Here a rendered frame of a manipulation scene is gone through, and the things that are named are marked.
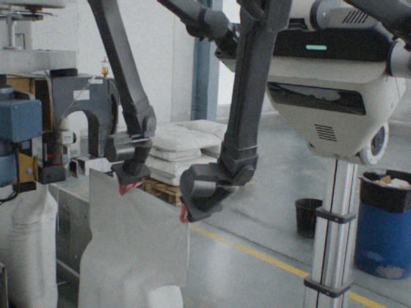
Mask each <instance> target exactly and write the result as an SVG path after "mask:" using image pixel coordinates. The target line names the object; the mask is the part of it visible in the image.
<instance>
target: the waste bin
mask: <svg viewBox="0 0 411 308"><path fill-rule="evenodd" d="M388 175H389V176H390V179H391V180H393V179H395V178H396V179H399V180H403V181H406V182H408V183H409V185H410V187H411V172H405V171H401V170H392V169H367V170H363V171H361V172H359V175H358V177H359V179H360V189H359V212H358V218H357V230H356V236H355V243H354V264H355V265H356V266H357V267H358V268H359V269H361V270H362V271H364V272H366V273H367V274H370V275H373V276H376V277H382V278H386V279H404V278H407V277H410V276H411V188H403V187H392V186H386V185H383V184H380V183H375V182H373V180H374V181H376V180H378V181H380V178H384V177H387V176H388Z"/></svg>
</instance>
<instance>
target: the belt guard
mask: <svg viewBox="0 0 411 308"><path fill-rule="evenodd" d="M65 68H76V51H68V50H50V51H47V50H14V51H13V50H6V49H0V75H3V74H15V73H27V72H34V71H40V70H58V69H65Z"/></svg>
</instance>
